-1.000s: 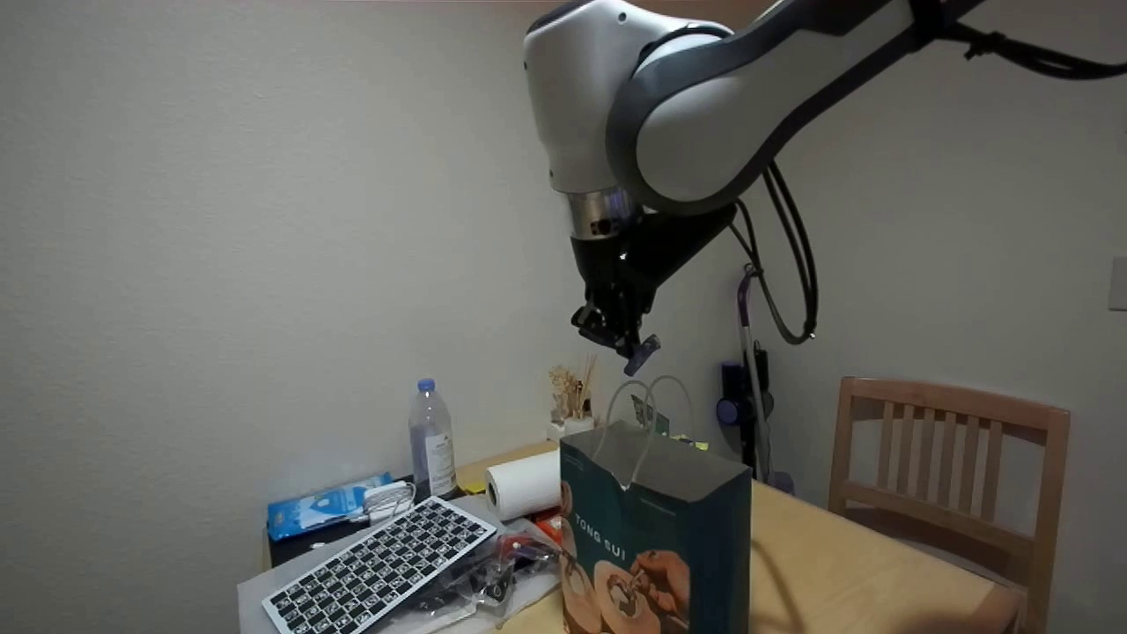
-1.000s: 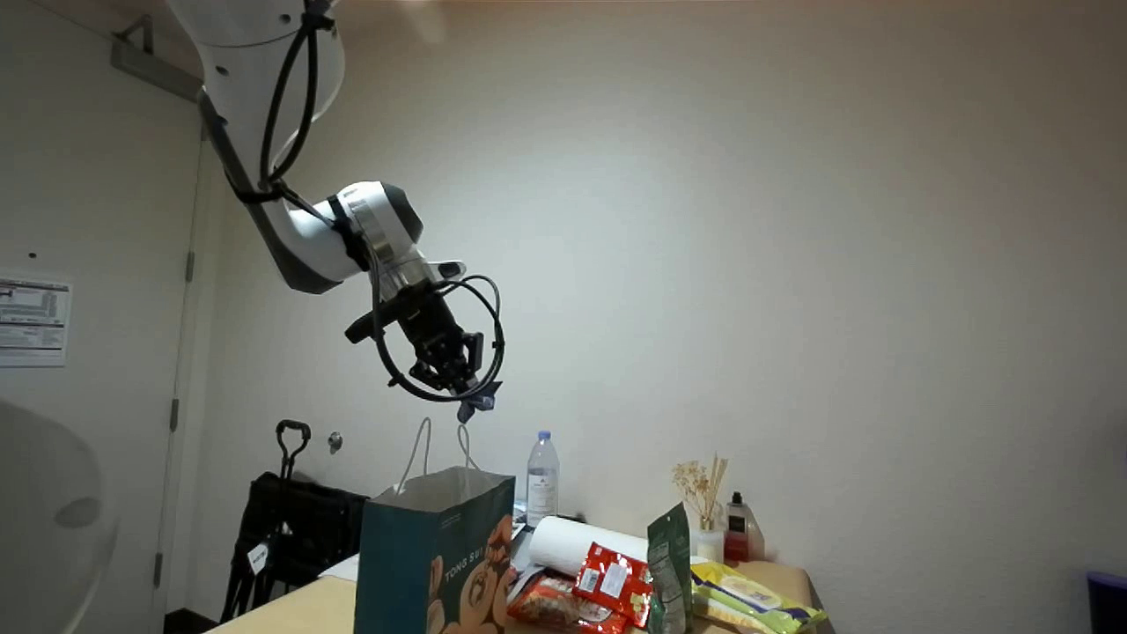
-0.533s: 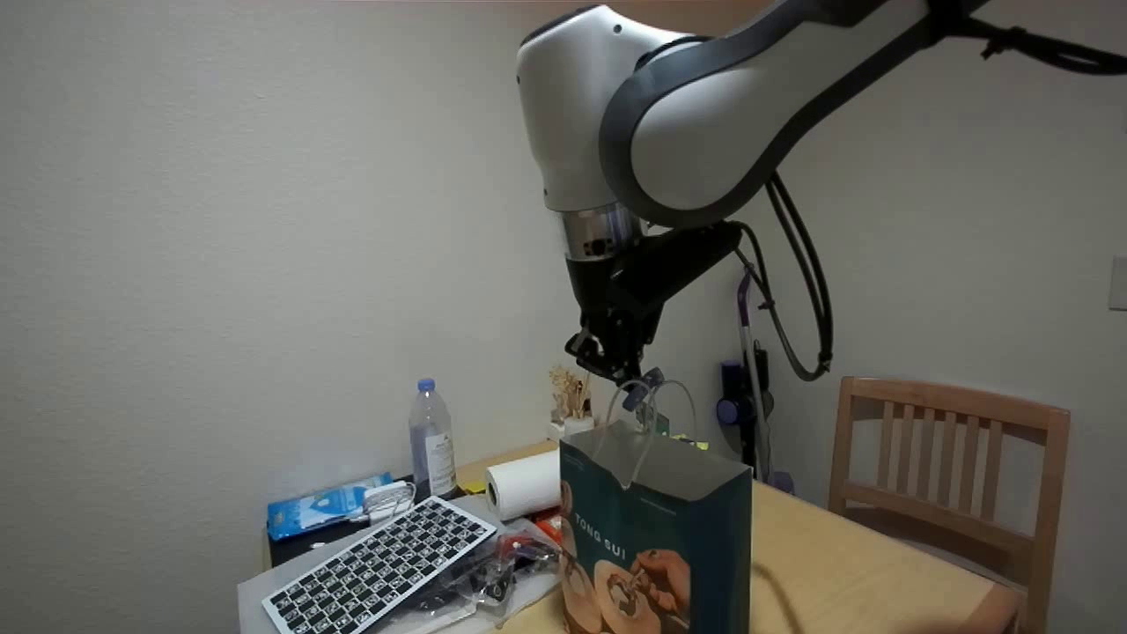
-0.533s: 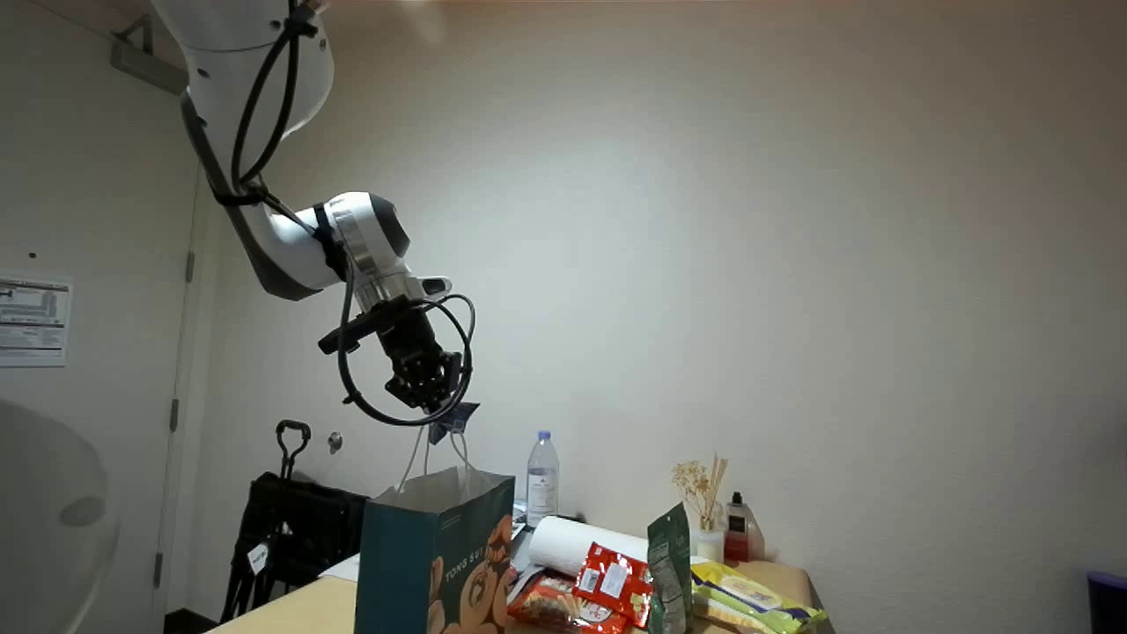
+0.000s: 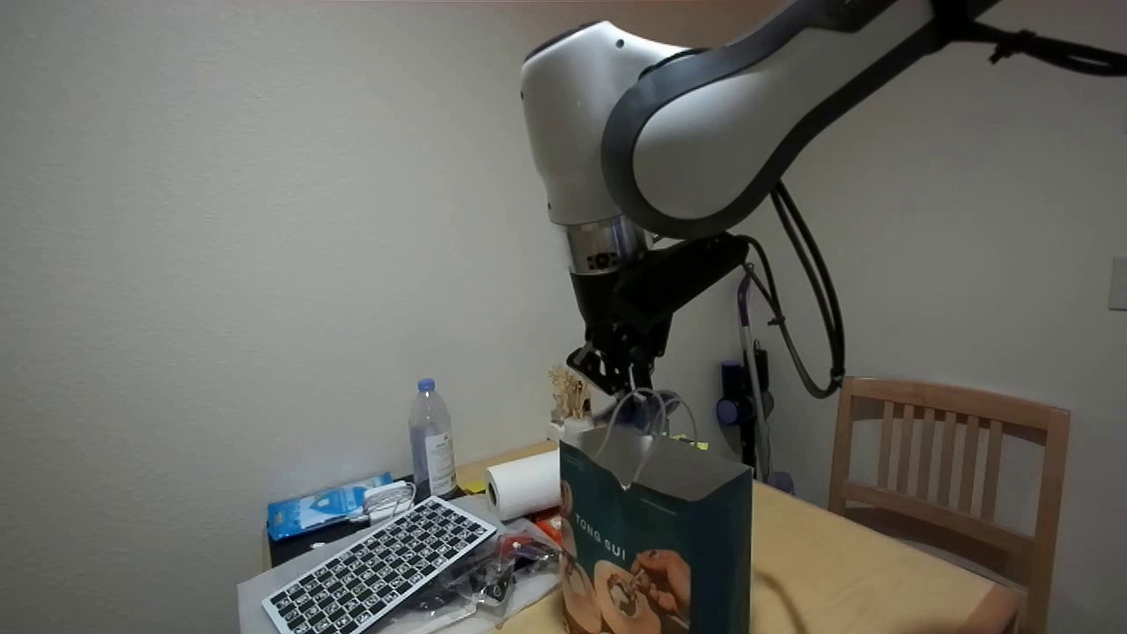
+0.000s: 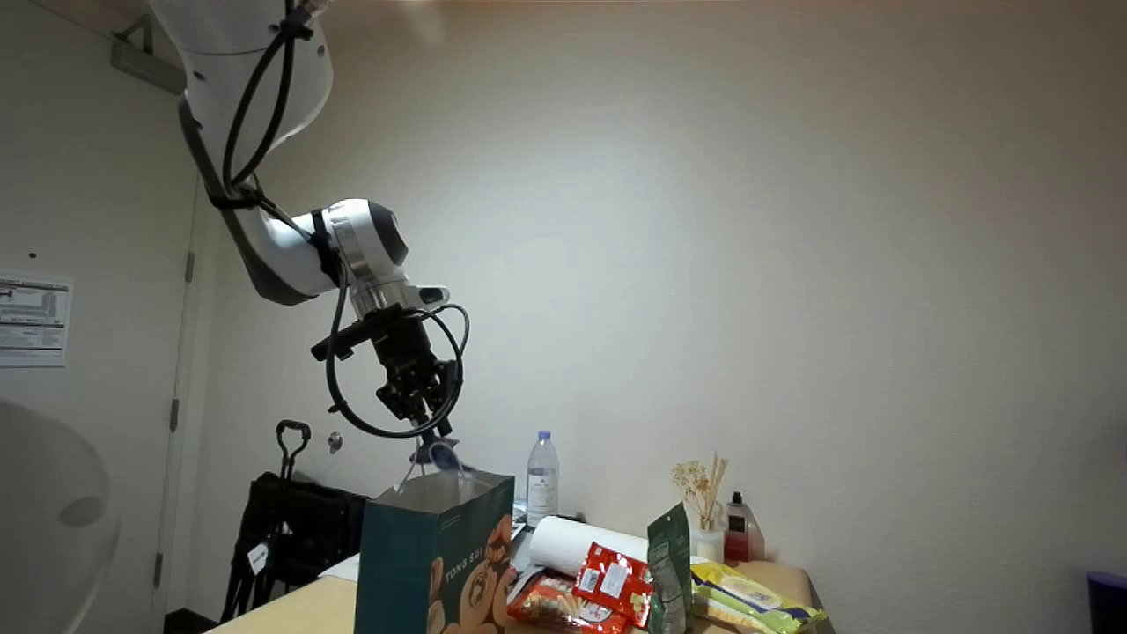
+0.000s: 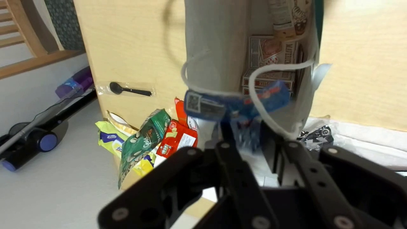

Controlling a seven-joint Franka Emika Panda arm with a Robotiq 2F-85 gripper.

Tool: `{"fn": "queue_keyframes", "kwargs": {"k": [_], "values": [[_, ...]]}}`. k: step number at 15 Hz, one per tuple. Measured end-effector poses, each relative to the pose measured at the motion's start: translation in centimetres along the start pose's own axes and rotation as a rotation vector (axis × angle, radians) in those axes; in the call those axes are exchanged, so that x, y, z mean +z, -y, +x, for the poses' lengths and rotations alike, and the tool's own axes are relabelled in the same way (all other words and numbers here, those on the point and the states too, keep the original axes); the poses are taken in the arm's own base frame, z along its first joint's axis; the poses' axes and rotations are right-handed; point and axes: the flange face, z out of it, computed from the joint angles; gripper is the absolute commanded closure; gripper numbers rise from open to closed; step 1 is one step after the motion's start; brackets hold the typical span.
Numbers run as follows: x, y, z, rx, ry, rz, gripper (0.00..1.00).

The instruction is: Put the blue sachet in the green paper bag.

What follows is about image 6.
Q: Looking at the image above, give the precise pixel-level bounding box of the white paper notice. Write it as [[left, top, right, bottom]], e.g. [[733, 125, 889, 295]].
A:
[[0, 274, 79, 374]]

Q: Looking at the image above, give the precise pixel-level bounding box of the blue sachet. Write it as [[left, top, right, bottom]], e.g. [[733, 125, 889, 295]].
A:
[[410, 432, 464, 477]]

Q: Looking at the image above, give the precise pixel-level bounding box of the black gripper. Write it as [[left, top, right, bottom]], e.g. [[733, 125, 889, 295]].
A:
[[369, 308, 464, 445]]

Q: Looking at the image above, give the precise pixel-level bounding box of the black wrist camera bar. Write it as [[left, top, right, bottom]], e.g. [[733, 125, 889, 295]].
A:
[[307, 282, 459, 363]]

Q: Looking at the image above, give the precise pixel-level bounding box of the white paper roll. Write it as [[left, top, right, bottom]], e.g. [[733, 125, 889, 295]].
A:
[[520, 516, 652, 582]]

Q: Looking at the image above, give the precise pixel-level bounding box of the green paper bag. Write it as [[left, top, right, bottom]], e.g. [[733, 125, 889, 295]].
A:
[[355, 465, 520, 634]]

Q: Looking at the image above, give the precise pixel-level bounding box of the dark green standing pouch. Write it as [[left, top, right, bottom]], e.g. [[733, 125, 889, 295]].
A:
[[645, 502, 699, 634]]

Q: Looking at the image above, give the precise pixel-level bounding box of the yellow green snack packet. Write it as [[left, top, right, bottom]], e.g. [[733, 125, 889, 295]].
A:
[[687, 556, 840, 634]]

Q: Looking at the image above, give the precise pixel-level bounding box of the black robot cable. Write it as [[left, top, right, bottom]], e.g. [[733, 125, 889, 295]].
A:
[[215, 0, 476, 445]]

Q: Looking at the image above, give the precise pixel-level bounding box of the dark blue bin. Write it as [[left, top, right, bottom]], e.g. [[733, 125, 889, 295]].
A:
[[1085, 572, 1127, 634]]

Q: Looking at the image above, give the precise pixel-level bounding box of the dark bottle red label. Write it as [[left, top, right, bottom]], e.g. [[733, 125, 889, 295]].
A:
[[721, 489, 768, 567]]

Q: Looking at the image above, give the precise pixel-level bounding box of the grey door closer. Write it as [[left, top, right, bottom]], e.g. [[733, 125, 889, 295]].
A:
[[108, 12, 195, 99]]

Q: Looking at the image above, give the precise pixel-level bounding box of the clear water bottle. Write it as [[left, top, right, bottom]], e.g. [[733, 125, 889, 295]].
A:
[[520, 427, 564, 529]]

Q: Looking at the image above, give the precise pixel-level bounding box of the orange snack packet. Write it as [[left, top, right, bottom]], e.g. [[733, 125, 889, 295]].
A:
[[505, 572, 614, 634]]

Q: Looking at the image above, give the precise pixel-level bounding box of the reed stick jar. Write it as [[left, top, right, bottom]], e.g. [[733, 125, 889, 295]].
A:
[[672, 455, 736, 563]]

